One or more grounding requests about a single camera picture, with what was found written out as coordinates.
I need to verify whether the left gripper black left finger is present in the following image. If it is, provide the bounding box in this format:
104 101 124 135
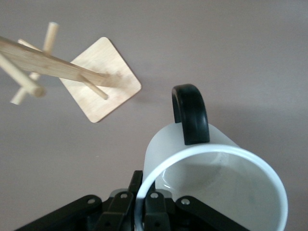
14 170 143 231

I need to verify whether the white mug black handle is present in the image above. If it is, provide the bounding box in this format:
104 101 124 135
134 83 289 231

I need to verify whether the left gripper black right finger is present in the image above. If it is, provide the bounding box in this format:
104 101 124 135
143 191 243 231

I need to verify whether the wooden mug tree rack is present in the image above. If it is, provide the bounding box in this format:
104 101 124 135
0 22 142 123

